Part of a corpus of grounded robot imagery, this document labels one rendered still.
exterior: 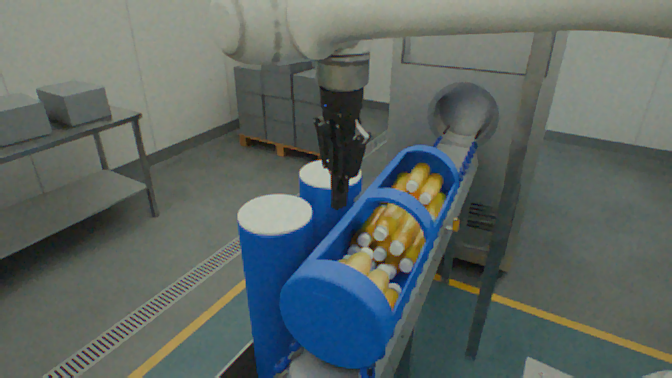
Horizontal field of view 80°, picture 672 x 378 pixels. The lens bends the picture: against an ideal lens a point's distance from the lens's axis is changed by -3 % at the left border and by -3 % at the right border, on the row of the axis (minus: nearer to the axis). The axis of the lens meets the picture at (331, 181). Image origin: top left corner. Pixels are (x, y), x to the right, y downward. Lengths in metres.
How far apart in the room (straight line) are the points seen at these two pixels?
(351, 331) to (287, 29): 0.72
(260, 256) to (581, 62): 4.53
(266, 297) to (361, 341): 0.69
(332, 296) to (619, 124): 4.88
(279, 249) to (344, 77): 0.92
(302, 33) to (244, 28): 0.07
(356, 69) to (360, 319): 0.56
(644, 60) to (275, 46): 5.07
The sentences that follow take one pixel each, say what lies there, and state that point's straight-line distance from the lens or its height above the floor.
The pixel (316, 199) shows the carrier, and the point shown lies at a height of 0.97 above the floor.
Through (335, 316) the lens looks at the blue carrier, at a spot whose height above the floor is 1.13.
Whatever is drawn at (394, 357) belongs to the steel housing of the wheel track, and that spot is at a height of 0.87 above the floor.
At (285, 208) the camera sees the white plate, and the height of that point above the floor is 1.04.
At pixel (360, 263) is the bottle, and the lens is 1.08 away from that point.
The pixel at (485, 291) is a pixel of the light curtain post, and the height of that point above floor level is 0.48.
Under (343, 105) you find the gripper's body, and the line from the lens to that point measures 0.68.
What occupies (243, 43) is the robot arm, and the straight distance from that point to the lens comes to 0.49.
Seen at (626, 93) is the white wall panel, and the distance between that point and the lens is 5.47.
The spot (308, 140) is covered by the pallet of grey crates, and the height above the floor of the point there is 0.26.
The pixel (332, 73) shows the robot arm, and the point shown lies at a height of 1.70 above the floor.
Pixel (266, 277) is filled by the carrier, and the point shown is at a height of 0.84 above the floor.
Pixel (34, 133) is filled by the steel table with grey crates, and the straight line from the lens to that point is 3.23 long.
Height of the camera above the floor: 1.84
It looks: 27 degrees down
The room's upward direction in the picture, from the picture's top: straight up
